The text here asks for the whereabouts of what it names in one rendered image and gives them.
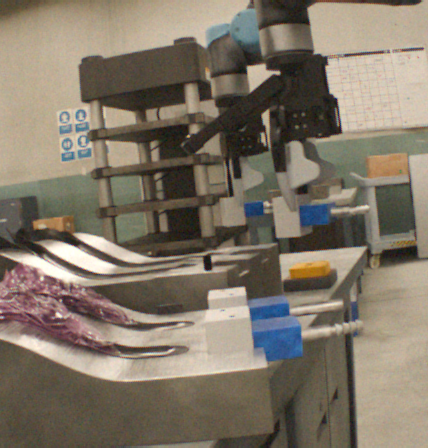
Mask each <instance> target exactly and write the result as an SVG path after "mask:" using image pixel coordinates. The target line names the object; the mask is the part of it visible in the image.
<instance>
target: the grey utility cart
mask: <svg viewBox="0 0 428 448"><path fill-rule="evenodd" d="M349 176H350V177H352V178H354V179H355V180H357V181H359V185H360V186H361V190H362V200H363V207H364V206H369V208H370V212H368V213H366V214H365V212H364V219H365V229H366V238H364V241H365V245H366V246H367V250H369V252H367V260H368V261H367V263H368V264H369V267H370V269H371V268H372V269H376V268H377V267H378V264H379V261H380V260H379V258H380V257H381V255H380V254H382V252H383V251H384V250H393V249H394V248H401V247H410V246H417V240H415V237H412V238H411V237H410V233H402V234H394V235H385V236H380V235H379V226H378V217H377V207H376V198H375V189H379V188H386V187H396V186H402V185H409V184H408V182H409V178H408V175H401V176H394V177H389V176H386V177H378V178H370V179H368V178H362V177H360V176H358V175H356V174H353V173H352V174H349Z"/></svg>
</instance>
